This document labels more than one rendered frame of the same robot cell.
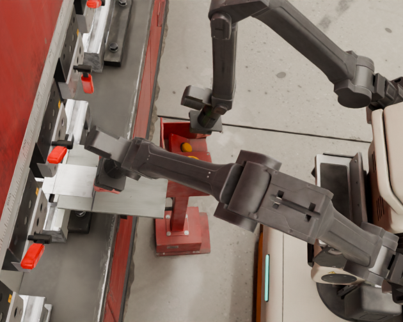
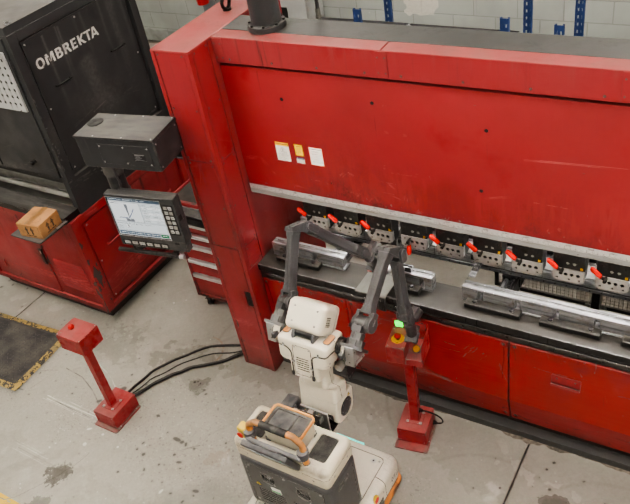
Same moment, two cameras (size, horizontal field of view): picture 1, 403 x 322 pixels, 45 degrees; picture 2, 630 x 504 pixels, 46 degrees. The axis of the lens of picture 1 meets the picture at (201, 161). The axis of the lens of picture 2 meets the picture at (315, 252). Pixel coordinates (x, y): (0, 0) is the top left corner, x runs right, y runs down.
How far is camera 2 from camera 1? 3.67 m
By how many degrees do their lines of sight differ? 73
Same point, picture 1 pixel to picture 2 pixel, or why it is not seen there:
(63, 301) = (344, 274)
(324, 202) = (290, 228)
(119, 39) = (481, 305)
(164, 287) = (382, 414)
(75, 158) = not seen: hidden behind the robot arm
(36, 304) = (341, 256)
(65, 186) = not seen: hidden behind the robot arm
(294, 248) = (359, 457)
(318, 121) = not seen: outside the picture
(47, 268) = (361, 271)
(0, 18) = (366, 173)
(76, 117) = (423, 274)
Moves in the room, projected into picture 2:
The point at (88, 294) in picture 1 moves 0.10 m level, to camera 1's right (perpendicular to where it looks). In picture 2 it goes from (343, 281) to (333, 291)
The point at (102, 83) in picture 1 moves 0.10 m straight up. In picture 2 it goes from (454, 298) to (454, 284)
